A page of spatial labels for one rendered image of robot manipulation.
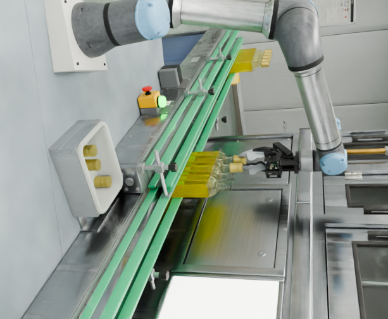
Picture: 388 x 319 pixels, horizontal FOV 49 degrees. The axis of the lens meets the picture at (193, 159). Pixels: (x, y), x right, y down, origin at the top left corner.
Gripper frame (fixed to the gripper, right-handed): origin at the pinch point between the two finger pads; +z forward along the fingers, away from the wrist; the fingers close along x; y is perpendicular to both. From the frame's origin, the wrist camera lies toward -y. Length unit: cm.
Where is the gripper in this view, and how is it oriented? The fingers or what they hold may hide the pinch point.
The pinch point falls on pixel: (243, 159)
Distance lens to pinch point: 157.1
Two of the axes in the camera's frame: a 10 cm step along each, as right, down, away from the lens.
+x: 1.7, 8.6, 4.9
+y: -2.3, 5.2, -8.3
